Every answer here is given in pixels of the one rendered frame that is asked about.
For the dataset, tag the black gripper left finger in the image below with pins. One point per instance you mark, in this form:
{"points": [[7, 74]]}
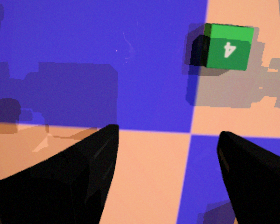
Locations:
{"points": [[69, 188]]}

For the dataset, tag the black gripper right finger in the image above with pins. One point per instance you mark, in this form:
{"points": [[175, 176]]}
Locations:
{"points": [[252, 178]]}

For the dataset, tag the green block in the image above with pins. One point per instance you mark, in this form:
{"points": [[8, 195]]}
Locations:
{"points": [[226, 46]]}

